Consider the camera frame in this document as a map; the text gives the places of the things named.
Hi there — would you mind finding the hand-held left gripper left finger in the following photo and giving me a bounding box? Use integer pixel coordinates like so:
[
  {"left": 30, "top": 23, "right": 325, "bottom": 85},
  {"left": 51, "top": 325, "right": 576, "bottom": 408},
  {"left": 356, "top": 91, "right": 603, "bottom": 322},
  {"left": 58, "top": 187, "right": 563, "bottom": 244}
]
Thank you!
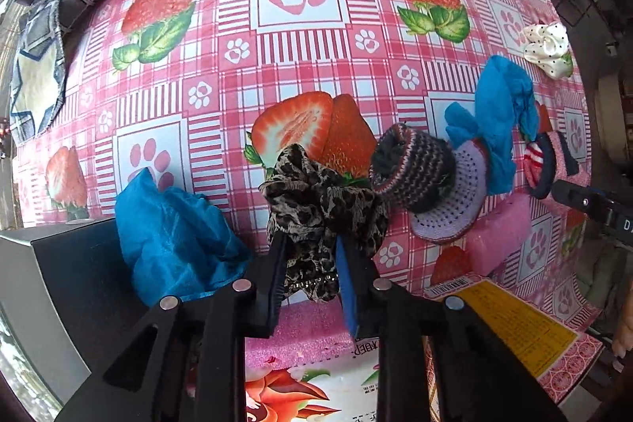
[{"left": 54, "top": 229, "right": 290, "bottom": 422}]

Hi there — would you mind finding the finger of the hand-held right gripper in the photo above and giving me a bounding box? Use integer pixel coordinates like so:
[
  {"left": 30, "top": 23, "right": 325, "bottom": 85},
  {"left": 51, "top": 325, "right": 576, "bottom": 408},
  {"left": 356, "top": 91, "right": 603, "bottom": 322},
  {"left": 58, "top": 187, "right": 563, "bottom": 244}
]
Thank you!
[{"left": 550, "top": 179, "right": 616, "bottom": 225}]

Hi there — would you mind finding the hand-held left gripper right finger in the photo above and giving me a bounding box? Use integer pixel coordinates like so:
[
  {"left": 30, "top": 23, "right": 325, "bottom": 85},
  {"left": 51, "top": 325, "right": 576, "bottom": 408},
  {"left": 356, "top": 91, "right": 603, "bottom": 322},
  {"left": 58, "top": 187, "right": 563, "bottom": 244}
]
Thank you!
[{"left": 336, "top": 237, "right": 567, "bottom": 422}]

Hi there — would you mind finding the large pink foam block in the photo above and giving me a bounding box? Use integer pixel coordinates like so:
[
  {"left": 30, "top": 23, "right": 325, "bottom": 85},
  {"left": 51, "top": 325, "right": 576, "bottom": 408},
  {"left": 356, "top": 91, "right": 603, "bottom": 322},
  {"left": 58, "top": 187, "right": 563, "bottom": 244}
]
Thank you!
[{"left": 246, "top": 301, "right": 358, "bottom": 369}]

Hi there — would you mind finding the pink knitted sock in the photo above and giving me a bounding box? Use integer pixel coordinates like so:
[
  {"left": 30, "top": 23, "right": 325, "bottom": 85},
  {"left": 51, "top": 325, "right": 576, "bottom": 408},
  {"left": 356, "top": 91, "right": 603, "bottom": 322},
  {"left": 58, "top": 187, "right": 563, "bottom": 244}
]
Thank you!
[{"left": 523, "top": 131, "right": 591, "bottom": 200}]

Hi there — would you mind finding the leopard print scrunchie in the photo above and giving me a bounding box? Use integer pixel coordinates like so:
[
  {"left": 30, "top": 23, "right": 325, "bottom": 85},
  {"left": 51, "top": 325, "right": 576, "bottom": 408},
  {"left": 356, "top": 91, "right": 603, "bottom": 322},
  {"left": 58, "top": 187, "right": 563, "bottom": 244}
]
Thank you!
[{"left": 260, "top": 144, "right": 389, "bottom": 303}]

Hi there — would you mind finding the blue disposable cap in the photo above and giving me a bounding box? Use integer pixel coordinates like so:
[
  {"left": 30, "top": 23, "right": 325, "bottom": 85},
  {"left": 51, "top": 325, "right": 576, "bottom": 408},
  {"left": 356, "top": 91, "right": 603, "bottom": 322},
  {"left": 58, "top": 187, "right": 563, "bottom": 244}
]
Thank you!
[
  {"left": 444, "top": 55, "right": 540, "bottom": 195},
  {"left": 115, "top": 168, "right": 252, "bottom": 305}
]

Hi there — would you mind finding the dark striped knitted hat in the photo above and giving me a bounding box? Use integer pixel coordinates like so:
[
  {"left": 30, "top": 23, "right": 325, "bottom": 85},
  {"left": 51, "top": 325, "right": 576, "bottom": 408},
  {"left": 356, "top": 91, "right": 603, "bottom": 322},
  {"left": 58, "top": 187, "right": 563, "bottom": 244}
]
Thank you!
[{"left": 370, "top": 123, "right": 491, "bottom": 246}]

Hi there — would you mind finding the white polka dot scrunchie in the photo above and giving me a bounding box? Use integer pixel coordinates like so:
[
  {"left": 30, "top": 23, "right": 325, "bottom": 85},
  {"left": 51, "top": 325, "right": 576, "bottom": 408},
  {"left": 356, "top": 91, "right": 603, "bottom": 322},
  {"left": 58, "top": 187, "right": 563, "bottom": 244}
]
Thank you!
[{"left": 519, "top": 23, "right": 574, "bottom": 81}]

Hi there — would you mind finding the cardboard storage box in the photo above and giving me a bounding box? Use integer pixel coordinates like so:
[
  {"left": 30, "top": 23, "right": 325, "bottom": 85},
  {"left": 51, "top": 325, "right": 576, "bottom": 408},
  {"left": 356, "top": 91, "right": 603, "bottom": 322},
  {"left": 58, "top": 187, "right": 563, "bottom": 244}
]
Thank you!
[{"left": 0, "top": 217, "right": 164, "bottom": 409}]

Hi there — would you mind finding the small pink foam block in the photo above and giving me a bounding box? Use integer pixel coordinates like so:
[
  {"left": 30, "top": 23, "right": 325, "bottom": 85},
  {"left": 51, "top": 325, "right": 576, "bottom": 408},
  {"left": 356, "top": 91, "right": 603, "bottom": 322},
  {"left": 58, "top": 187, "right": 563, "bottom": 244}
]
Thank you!
[{"left": 467, "top": 193, "right": 532, "bottom": 275}]

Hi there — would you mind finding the flower printed packet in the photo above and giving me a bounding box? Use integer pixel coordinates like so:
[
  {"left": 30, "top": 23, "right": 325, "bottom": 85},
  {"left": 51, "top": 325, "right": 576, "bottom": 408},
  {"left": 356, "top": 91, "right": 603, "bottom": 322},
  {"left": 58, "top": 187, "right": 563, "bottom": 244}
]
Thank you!
[{"left": 244, "top": 276, "right": 483, "bottom": 422}]

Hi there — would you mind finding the yellow card with red border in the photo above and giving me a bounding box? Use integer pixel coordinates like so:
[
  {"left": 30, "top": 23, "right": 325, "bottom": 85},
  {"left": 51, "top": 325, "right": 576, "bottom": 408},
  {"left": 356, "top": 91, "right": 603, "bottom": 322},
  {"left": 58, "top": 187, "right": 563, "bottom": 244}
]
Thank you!
[{"left": 457, "top": 280, "right": 605, "bottom": 404}]

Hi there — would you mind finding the pink strawberry printed tablecloth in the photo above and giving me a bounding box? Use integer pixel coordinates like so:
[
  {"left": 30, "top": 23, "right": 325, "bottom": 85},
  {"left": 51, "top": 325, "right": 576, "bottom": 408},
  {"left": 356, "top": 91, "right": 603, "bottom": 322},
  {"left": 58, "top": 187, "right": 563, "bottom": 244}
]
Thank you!
[{"left": 10, "top": 0, "right": 605, "bottom": 404}]

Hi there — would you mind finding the denim cloth with star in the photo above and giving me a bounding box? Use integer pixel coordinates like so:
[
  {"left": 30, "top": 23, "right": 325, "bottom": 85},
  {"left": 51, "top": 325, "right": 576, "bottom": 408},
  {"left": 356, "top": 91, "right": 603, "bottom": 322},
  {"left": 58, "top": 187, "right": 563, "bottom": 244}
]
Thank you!
[{"left": 10, "top": 0, "right": 68, "bottom": 144}]

